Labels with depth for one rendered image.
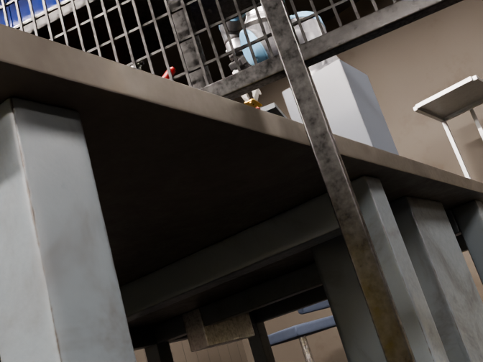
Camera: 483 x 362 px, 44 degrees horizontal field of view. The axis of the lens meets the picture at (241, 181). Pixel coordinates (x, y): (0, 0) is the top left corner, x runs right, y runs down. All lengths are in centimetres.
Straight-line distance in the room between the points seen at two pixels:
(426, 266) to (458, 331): 16
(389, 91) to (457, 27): 67
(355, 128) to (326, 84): 16
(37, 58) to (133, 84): 11
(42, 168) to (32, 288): 10
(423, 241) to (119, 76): 104
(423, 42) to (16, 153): 447
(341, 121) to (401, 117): 314
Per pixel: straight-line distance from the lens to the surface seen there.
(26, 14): 115
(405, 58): 490
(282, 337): 403
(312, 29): 185
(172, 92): 67
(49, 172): 55
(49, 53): 56
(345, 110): 167
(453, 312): 150
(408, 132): 476
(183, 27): 95
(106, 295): 54
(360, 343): 159
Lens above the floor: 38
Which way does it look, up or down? 17 degrees up
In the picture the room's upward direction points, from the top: 17 degrees counter-clockwise
